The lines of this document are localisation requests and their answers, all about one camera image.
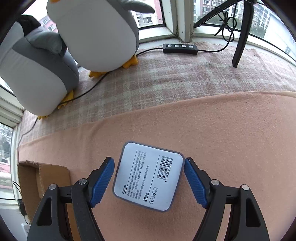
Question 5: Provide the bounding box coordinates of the square white tin box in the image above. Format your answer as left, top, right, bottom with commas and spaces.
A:
113, 141, 185, 212

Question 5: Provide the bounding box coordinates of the plaid checkered mat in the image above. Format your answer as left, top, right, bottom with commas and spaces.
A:
20, 43, 295, 143

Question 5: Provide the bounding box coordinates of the grey white penguin plush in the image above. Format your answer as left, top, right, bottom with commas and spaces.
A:
1, 15, 79, 117

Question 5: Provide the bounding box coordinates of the black inline remote control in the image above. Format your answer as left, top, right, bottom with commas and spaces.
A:
163, 44, 198, 55

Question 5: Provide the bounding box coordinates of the penguin plush orange beak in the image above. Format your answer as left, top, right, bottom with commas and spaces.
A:
47, 1, 154, 78

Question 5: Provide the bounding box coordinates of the black power adapter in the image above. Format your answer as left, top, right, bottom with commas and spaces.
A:
17, 199, 27, 216

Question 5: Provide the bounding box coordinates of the brown cardboard box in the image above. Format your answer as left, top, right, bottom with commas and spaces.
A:
18, 161, 81, 240

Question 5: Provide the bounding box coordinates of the black tripod stand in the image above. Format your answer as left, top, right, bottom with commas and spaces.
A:
194, 0, 258, 68

